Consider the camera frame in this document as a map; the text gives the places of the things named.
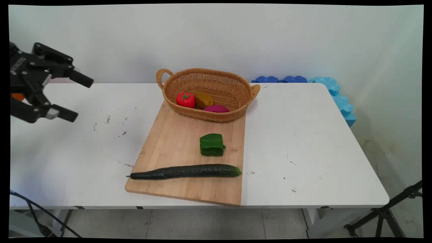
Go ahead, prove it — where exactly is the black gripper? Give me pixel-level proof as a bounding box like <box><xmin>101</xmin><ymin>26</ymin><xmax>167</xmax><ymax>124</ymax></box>
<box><xmin>10</xmin><ymin>42</ymin><xmax>95</xmax><ymax>124</ymax></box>

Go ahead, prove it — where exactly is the brown toy potato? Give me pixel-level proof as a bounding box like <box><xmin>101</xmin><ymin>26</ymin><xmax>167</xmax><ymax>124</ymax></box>
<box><xmin>194</xmin><ymin>91</ymin><xmax>215</xmax><ymax>109</ymax></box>

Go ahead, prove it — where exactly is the red toy tomato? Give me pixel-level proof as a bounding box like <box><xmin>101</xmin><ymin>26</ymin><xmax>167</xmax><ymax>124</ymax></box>
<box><xmin>176</xmin><ymin>92</ymin><xmax>196</xmax><ymax>109</ymax></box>

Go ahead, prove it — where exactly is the wooden cutting board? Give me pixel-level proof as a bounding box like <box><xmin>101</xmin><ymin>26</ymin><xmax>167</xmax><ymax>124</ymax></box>
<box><xmin>125</xmin><ymin>100</ymin><xmax>246</xmax><ymax>207</ymax></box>

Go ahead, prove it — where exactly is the black table leg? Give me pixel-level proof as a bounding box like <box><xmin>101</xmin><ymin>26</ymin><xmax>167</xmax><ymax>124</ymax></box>
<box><xmin>60</xmin><ymin>206</ymin><xmax>85</xmax><ymax>237</ymax></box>

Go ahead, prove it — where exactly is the dark green cucumber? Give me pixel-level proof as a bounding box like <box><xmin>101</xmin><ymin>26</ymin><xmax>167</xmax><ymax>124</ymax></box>
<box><xmin>126</xmin><ymin>164</ymin><xmax>242</xmax><ymax>180</ymax></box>

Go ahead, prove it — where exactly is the magenta toy sweet potato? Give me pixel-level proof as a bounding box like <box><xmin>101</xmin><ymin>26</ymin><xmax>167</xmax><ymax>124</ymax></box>
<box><xmin>203</xmin><ymin>105</ymin><xmax>230</xmax><ymax>113</ymax></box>

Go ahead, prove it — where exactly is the woven wicker basket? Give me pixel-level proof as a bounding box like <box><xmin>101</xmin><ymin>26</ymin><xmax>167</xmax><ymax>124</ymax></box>
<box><xmin>156</xmin><ymin>68</ymin><xmax>261</xmax><ymax>123</ymax></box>

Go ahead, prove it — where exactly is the green toy bell pepper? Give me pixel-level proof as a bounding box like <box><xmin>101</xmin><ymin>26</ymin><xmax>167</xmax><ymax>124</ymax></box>
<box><xmin>199</xmin><ymin>133</ymin><xmax>226</xmax><ymax>157</ymax></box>

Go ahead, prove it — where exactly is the light blue foam mat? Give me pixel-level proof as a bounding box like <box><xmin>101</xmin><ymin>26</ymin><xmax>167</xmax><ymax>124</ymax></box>
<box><xmin>308</xmin><ymin>77</ymin><xmax>357</xmax><ymax>128</ymax></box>

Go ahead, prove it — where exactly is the white table leg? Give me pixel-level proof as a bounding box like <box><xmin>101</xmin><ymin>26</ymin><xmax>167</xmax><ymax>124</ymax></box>
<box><xmin>301</xmin><ymin>207</ymin><xmax>341</xmax><ymax>239</ymax></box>

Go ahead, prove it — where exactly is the black tripod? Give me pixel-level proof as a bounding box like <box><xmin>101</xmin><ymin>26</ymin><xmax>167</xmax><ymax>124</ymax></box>
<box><xmin>344</xmin><ymin>180</ymin><xmax>423</xmax><ymax>238</ymax></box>

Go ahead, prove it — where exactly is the black cable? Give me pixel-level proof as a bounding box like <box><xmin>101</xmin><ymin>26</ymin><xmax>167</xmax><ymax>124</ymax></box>
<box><xmin>27</xmin><ymin>202</ymin><xmax>54</xmax><ymax>238</ymax></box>
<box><xmin>10</xmin><ymin>190</ymin><xmax>82</xmax><ymax>238</ymax></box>

